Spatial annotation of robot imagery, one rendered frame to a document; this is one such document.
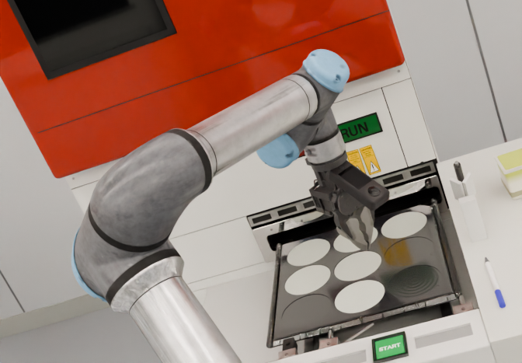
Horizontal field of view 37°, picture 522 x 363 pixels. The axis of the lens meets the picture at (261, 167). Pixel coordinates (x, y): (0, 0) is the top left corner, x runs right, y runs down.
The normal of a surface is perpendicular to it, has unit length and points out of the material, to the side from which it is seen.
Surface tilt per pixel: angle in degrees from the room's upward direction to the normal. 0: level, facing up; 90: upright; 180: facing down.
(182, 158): 63
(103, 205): 56
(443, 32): 90
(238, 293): 0
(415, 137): 90
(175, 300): 46
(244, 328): 0
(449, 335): 0
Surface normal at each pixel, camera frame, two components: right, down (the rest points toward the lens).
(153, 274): 0.49, 0.15
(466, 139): -0.07, 0.43
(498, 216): -0.36, -0.85
